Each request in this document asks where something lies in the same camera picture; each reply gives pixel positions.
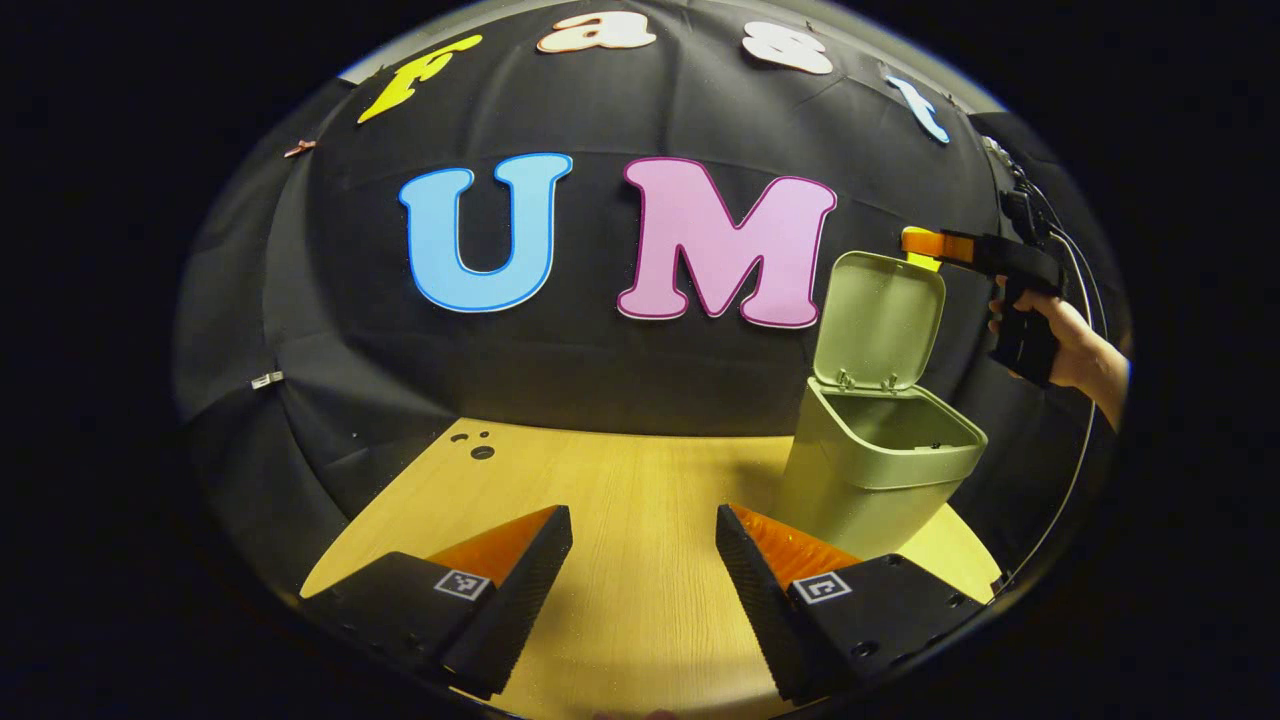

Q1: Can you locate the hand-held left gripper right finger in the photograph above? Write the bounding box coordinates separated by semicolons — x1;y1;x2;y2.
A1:
716;504;986;703

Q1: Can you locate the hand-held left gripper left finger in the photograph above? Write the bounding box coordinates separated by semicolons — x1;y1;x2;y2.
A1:
300;505;574;701

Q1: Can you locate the green desktop garbage bin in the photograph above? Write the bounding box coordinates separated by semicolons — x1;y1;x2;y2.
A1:
778;250;989;559

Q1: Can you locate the wooden desktop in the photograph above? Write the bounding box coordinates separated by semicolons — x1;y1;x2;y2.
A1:
300;418;1003;720

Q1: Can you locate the black backdrop cloth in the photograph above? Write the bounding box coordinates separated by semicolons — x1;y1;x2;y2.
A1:
175;0;1121;601

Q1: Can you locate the thin gripper cable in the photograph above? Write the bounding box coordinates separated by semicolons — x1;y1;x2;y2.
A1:
985;135;1113;596

